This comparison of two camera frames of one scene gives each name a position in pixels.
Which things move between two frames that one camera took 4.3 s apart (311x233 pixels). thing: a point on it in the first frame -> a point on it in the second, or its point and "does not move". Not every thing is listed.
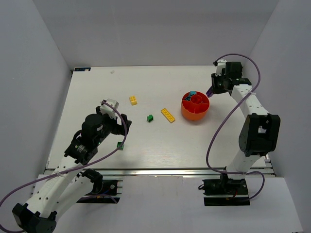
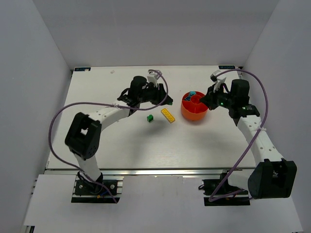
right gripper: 217,85 -> 212,97
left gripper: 122,125 -> 160,94
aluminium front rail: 171,173 does not move
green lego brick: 150,118 does not move
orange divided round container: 195,106 does not move
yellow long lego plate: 170,118 does not move
